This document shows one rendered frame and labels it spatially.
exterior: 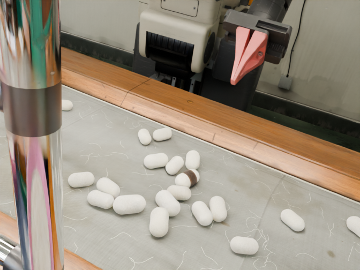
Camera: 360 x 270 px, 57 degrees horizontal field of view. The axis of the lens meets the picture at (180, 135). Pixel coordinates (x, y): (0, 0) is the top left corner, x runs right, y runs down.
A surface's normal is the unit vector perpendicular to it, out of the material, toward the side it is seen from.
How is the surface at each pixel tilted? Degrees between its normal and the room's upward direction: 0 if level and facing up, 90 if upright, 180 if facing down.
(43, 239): 90
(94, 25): 89
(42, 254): 90
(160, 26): 98
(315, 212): 0
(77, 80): 45
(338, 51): 90
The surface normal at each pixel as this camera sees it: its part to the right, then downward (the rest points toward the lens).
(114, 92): -0.18, -0.30
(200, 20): -0.37, 0.55
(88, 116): 0.17, -0.84
